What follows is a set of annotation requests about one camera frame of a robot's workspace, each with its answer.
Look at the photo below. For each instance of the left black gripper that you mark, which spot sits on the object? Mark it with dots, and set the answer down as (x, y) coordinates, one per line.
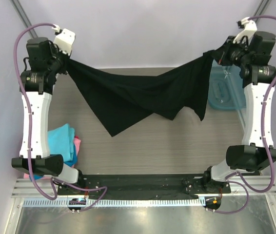
(54, 48)

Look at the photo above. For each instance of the aluminium extrusion rail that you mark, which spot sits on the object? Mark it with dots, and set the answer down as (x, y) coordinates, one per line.
(24, 188)

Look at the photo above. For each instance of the light blue folded shirt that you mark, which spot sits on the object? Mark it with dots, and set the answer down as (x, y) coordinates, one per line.
(60, 141)

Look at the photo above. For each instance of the frame post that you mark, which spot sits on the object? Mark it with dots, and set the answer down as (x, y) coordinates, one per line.
(262, 7)
(21, 13)

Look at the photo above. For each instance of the teal plastic bin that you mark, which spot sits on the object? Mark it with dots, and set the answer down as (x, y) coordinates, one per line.
(225, 89)

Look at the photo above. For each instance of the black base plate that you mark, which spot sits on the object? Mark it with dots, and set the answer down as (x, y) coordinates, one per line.
(156, 187)

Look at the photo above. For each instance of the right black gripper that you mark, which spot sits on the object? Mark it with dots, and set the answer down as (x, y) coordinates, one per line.
(225, 52)

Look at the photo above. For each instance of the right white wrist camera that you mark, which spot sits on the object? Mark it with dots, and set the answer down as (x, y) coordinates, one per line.
(248, 27)

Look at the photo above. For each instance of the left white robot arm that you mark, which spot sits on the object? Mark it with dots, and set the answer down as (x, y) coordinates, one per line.
(46, 60)

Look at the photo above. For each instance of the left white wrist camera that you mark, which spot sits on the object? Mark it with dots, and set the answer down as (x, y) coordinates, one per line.
(64, 39)

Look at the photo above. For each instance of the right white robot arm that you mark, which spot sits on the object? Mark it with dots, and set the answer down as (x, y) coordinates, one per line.
(250, 52)

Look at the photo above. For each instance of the pink folded shirt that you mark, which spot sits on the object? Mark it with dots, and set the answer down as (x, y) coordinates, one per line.
(77, 143)

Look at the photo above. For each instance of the slotted cable duct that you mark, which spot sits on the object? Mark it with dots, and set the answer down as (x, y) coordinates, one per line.
(77, 202)

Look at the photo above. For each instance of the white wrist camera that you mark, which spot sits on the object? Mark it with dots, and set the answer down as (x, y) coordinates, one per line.
(64, 39)
(248, 27)

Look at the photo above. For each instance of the right frame post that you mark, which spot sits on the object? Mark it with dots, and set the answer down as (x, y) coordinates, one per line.
(262, 7)

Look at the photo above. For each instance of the left frame post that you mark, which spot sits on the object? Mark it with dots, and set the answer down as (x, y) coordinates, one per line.
(21, 13)

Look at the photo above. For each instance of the dark blue folded shirt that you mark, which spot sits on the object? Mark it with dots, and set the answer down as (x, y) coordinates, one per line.
(59, 164)

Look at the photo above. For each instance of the black t shirt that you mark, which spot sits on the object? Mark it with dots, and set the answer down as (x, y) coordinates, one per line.
(120, 101)

